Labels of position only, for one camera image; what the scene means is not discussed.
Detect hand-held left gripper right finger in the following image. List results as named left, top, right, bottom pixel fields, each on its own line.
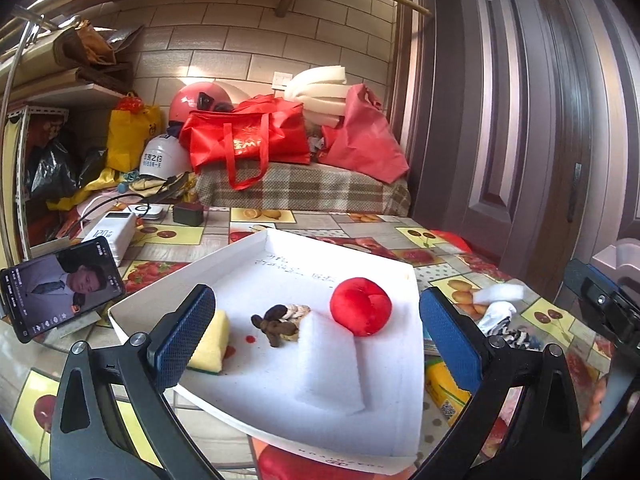
left=419, top=287, right=585, bottom=480

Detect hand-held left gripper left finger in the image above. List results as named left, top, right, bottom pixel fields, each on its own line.
left=49, top=284, right=217, bottom=480

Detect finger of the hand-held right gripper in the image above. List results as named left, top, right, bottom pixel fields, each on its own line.
left=564, top=258, right=623, bottom=313

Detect yellow sponge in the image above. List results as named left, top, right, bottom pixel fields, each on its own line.
left=186, top=309, right=232, bottom=376

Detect white cloth doll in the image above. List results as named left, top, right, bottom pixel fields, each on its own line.
left=477, top=301, right=516, bottom=333

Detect white tissue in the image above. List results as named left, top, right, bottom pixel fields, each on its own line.
left=472, top=282, right=530, bottom=306

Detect brown braided rope toy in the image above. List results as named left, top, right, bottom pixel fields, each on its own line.
left=250, top=303, right=312, bottom=348

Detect red plush apple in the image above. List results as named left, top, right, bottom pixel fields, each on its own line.
left=330, top=276, right=392, bottom=337

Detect large white foam block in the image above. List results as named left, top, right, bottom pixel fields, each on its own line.
left=294, top=307, right=373, bottom=416

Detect white cardboard box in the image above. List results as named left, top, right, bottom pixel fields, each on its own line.
left=107, top=227, right=426, bottom=476

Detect person's right hand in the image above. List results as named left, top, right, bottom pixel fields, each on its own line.
left=581, top=374, right=610, bottom=435

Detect pale pink plastic object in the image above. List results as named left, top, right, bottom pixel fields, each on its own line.
left=592, top=237, right=640, bottom=286

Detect flat red plastic bag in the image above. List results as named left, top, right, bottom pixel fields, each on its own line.
left=430, top=230, right=473, bottom=253

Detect black power adapter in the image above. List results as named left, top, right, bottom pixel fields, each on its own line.
left=172, top=201, right=206, bottom=227

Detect white power bank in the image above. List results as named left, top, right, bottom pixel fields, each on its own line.
left=80, top=211, right=138, bottom=267

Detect white round device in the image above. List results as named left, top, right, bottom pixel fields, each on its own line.
left=120, top=203, right=165, bottom=222

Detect smartphone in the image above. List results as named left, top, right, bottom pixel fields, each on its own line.
left=0, top=236, right=127, bottom=345

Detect brown panelled door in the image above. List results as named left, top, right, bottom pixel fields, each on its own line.
left=430, top=0, right=640, bottom=281

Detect fruit print tablecloth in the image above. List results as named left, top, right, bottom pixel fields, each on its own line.
left=0, top=205, right=640, bottom=480

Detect yellow cloth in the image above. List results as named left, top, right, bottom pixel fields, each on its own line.
left=47, top=167, right=196, bottom=211

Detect white helmet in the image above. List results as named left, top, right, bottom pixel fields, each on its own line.
left=139, top=132, right=193, bottom=181

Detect plaid cloth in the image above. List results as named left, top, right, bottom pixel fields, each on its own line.
left=194, top=162, right=412, bottom=217

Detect red tote bag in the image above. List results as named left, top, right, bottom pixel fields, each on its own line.
left=179, top=94, right=312, bottom=191

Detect yellow bag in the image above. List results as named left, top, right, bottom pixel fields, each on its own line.
left=106, top=92, right=163, bottom=173

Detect black plastic bag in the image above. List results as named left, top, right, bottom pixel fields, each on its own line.
left=27, top=135, right=108, bottom=201

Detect red nonwoven bag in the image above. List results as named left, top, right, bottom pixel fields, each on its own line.
left=318, top=83, right=411, bottom=184

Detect red helmet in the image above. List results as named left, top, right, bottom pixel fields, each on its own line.
left=168, top=81, right=236, bottom=131

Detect cream helmet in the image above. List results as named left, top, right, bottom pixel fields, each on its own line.
left=215, top=80, right=252, bottom=107

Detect metal rack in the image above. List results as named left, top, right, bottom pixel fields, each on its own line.
left=0, top=15, right=136, bottom=266

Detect rolled white foam sheets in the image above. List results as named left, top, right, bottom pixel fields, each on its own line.
left=284, top=67, right=351, bottom=128

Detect brown cardboard pile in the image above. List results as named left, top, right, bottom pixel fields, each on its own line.
left=52, top=20, right=136, bottom=96

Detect black white striped rope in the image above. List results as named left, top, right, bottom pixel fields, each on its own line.
left=500, top=327, right=543, bottom=351

